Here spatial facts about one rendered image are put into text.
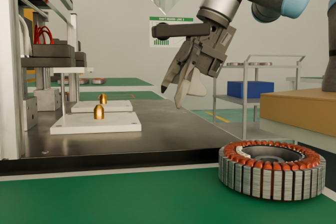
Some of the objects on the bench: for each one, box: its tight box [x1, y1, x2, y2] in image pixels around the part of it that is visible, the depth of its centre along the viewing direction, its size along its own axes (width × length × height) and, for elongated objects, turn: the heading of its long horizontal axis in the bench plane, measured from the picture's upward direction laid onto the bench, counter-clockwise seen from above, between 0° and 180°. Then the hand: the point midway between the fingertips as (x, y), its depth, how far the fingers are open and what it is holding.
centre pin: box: [94, 105, 104, 120], centre depth 56 cm, size 2×2×3 cm
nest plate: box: [50, 112, 142, 135], centre depth 56 cm, size 15×15×1 cm
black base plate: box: [0, 99, 243, 177], centre depth 68 cm, size 47×64×2 cm
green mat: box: [28, 91, 165, 101], centre depth 127 cm, size 94×61×1 cm
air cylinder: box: [23, 96, 38, 131], centre depth 54 cm, size 5×8×6 cm
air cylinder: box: [33, 88, 60, 112], centre depth 77 cm, size 5×8×6 cm
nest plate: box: [71, 100, 133, 113], centre depth 80 cm, size 15×15×1 cm
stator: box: [219, 140, 326, 202], centre depth 33 cm, size 11×11×4 cm
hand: (165, 99), depth 63 cm, fingers open, 14 cm apart
